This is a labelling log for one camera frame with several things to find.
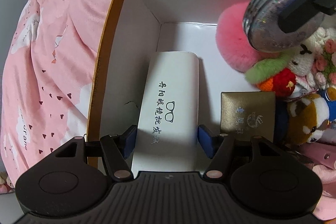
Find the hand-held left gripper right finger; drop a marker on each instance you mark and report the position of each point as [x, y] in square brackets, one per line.
[206, 141]

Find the white crochet bunny doll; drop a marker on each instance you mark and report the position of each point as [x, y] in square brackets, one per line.
[302, 61]

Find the pink plush pouch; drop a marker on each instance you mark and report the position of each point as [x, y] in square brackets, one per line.
[326, 174]

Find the pink printed blanket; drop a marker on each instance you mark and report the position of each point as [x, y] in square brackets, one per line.
[65, 43]

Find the orange crochet tangerine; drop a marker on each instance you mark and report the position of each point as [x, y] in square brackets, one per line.
[265, 85]

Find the small cream plush toy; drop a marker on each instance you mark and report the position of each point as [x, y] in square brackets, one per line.
[4, 182]

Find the pink plush peach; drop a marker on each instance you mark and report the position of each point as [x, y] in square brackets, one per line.
[233, 40]

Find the red crochet fruit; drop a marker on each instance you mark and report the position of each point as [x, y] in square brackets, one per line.
[284, 82]

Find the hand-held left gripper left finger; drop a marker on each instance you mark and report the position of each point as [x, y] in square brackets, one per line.
[130, 140]

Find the round glitter jar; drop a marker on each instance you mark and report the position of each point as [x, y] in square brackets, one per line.
[270, 27]

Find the brown white plush dog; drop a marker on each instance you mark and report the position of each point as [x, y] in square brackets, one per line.
[304, 119]

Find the gold gift box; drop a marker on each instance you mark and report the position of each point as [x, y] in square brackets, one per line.
[244, 111]

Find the blue white plush toy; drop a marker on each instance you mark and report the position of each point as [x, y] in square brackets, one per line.
[329, 106]

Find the white glasses case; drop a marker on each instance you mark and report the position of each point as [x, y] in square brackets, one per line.
[170, 98]

